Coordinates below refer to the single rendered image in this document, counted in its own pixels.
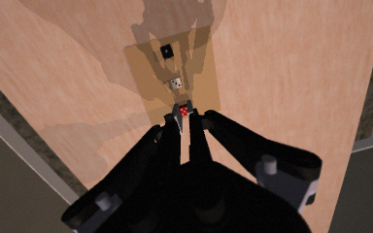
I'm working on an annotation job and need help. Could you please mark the tan square mat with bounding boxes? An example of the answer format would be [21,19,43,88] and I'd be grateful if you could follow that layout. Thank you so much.
[123,25,220,126]

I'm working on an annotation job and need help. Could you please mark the red die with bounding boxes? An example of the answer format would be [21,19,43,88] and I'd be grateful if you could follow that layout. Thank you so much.
[179,104,187,117]

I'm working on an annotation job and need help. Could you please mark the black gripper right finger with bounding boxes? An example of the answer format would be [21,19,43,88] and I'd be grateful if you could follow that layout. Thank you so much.
[186,100,322,223]

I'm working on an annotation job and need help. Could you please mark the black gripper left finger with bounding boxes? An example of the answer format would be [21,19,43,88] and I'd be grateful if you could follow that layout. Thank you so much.
[61,103,183,233]

